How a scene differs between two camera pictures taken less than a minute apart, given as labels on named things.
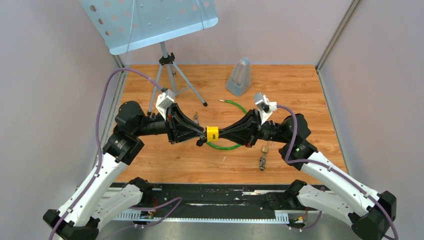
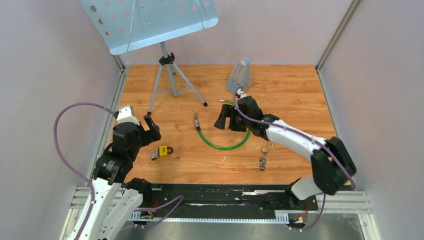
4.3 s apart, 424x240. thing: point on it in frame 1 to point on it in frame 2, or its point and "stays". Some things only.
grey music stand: x=125 y=25 stays
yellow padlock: x=212 y=133 to x=163 y=151
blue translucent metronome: x=239 y=81 stays
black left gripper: x=176 y=130 to x=153 y=134
